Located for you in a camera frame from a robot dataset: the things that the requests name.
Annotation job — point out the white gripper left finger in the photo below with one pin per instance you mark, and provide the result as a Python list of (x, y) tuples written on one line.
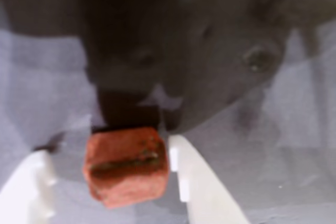
[(26, 190)]

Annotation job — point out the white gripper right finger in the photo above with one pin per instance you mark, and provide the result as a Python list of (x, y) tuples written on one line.
[(202, 187)]

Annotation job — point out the red cube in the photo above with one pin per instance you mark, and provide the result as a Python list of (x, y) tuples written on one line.
[(126, 166)]

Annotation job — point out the black table mat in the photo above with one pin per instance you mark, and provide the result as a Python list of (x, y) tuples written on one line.
[(215, 56)]

